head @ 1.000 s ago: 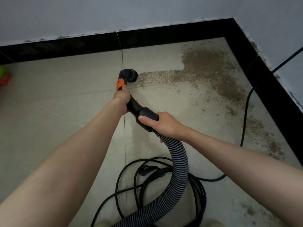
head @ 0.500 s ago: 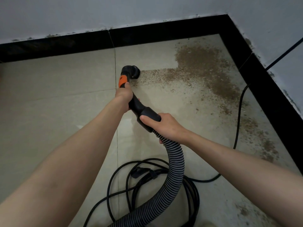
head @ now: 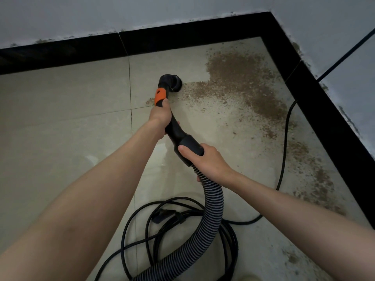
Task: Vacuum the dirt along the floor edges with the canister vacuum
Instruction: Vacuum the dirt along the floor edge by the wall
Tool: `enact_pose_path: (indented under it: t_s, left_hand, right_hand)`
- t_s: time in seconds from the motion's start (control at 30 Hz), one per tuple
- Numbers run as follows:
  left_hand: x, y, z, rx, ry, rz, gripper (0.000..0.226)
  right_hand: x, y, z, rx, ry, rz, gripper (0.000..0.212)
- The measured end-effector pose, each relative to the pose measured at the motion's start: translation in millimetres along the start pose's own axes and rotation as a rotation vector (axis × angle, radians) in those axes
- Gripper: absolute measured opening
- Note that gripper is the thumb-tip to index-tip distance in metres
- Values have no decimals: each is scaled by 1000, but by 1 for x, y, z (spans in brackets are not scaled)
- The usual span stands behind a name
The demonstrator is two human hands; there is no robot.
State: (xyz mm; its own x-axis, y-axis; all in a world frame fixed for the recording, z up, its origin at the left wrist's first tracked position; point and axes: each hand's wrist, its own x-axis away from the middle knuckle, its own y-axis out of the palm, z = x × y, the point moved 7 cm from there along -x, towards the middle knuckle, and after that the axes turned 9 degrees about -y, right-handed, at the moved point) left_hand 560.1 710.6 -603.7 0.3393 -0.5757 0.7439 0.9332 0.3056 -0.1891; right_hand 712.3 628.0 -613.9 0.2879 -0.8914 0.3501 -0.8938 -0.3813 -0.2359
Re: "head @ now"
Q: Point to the person's left forearm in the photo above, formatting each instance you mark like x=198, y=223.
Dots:
x=64, y=219

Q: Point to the brown sawdust dirt patch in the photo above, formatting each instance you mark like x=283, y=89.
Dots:
x=252, y=79

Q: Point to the person's right hand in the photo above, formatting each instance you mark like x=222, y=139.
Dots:
x=210, y=164

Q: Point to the person's left hand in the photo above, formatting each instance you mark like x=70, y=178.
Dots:
x=159, y=115

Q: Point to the person's right forearm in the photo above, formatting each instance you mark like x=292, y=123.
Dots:
x=304, y=219

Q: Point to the tiled floor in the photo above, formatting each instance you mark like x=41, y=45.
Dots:
x=64, y=125

